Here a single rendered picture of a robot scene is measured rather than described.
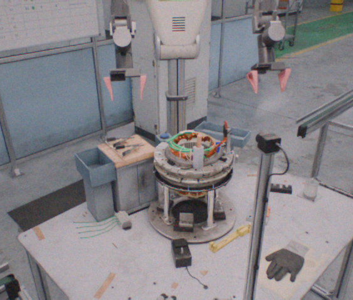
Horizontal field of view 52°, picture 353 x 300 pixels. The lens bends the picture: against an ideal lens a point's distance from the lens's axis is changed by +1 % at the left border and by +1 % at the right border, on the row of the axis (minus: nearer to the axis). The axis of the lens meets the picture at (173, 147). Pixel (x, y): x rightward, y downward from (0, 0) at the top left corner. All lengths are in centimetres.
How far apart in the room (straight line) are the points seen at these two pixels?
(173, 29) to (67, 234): 101
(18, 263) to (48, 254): 120
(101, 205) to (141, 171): 22
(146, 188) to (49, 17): 218
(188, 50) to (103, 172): 70
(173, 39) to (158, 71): 191
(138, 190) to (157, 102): 221
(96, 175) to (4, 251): 150
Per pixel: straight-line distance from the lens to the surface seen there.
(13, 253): 281
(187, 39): 173
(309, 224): 168
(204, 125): 182
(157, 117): 378
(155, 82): 365
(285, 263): 144
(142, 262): 142
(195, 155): 132
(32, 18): 339
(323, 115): 287
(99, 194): 154
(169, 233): 150
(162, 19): 170
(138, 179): 157
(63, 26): 351
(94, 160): 163
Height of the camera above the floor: 179
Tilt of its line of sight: 28 degrees down
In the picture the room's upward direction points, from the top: 1 degrees counter-clockwise
